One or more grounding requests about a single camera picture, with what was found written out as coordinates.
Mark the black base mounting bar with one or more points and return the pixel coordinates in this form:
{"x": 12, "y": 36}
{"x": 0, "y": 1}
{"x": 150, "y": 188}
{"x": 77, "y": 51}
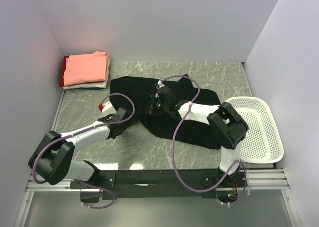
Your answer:
{"x": 156, "y": 183}

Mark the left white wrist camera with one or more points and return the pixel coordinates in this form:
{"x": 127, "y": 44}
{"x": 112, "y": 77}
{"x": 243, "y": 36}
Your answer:
{"x": 106, "y": 108}

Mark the white perforated plastic basket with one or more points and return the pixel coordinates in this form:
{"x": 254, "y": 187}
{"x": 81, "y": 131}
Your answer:
{"x": 262, "y": 144}

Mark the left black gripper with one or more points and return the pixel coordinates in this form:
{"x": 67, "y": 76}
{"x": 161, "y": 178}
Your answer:
{"x": 109, "y": 116}

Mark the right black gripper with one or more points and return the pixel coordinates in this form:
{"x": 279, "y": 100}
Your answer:
{"x": 152, "y": 110}

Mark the pink folded t shirt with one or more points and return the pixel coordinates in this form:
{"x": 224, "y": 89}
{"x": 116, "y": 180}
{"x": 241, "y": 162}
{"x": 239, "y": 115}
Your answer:
{"x": 85, "y": 68}

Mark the red folded t shirt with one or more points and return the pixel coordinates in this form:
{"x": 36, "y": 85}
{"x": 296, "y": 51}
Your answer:
{"x": 63, "y": 68}

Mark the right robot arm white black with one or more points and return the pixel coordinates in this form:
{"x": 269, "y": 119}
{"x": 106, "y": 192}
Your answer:
{"x": 227, "y": 126}

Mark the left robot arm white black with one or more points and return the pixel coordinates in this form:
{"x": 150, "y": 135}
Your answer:
{"x": 53, "y": 161}

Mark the aluminium rail frame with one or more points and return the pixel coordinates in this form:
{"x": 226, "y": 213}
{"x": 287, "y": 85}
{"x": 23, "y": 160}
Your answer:
{"x": 267, "y": 202}

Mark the black t shirt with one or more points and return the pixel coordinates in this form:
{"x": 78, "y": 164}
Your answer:
{"x": 140, "y": 89}

